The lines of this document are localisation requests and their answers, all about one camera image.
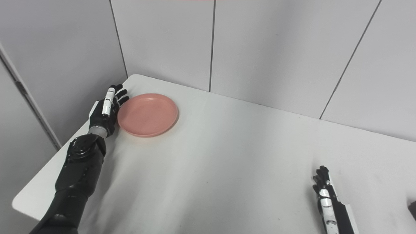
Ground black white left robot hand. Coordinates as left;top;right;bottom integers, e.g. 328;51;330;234
88;84;130;138

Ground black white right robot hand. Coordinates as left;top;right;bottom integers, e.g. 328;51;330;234
313;166;359;234

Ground pink round plate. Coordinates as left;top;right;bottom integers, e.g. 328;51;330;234
117;93;179;137

